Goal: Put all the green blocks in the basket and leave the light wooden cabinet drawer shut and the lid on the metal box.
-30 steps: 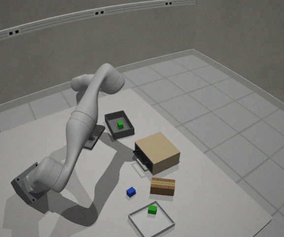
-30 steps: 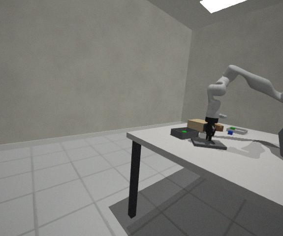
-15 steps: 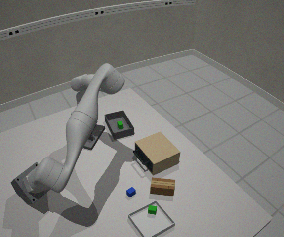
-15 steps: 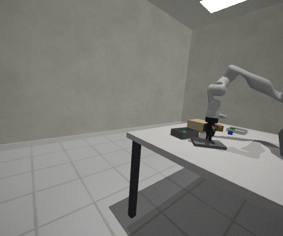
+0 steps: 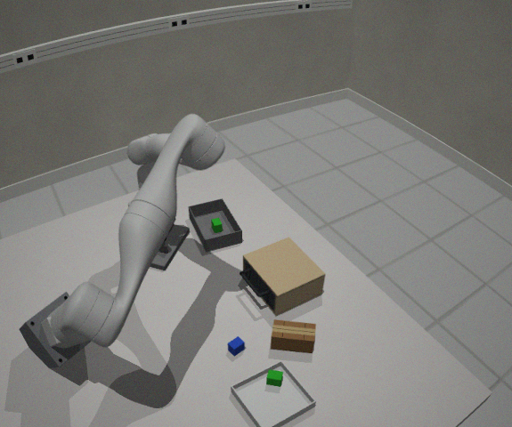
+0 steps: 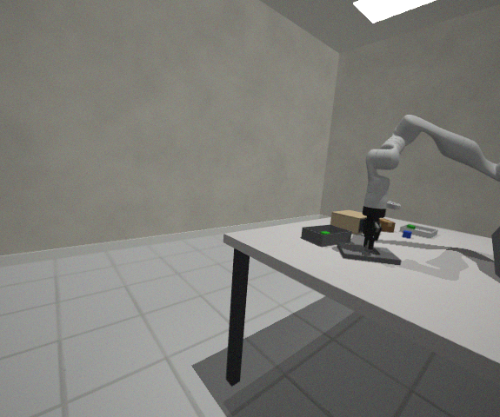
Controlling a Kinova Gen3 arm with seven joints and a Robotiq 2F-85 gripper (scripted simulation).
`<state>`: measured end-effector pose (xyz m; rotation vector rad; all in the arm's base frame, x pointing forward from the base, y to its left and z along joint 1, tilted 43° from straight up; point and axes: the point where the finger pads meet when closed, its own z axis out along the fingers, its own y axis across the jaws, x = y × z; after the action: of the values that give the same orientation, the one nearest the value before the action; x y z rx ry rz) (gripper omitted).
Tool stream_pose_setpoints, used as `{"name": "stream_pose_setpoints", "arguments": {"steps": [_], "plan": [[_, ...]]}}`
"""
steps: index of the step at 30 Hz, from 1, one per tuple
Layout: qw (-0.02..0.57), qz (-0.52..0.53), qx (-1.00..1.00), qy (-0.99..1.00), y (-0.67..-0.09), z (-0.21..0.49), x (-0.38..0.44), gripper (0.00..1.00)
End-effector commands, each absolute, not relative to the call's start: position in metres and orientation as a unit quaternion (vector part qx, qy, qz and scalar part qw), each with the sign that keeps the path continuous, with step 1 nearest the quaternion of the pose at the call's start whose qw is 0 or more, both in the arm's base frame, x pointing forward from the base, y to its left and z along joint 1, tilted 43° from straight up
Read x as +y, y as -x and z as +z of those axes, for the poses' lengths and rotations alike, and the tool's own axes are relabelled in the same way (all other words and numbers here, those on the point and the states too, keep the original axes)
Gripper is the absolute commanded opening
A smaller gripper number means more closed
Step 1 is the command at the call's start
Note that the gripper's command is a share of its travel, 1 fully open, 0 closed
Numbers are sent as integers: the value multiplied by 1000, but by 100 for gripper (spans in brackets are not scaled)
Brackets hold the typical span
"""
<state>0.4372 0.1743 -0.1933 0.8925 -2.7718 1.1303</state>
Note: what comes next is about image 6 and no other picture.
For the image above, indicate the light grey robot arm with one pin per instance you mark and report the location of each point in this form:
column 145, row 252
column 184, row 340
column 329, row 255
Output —
column 453, row 146

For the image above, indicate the brown cardboard box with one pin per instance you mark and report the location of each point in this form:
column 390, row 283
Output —
column 388, row 226

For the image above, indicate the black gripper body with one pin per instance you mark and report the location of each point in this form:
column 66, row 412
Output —
column 373, row 215

